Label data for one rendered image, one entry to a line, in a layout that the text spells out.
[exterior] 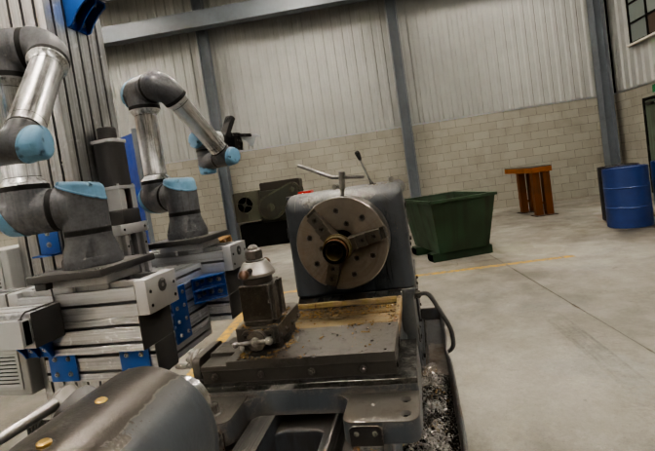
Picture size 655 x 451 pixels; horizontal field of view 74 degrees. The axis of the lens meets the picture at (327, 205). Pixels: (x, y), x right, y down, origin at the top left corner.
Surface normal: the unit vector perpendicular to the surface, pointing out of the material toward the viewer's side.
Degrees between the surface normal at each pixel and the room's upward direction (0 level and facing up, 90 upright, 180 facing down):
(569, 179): 90
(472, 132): 90
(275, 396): 88
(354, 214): 90
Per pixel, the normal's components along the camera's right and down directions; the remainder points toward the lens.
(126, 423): 0.47, -0.86
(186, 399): 0.66, -0.72
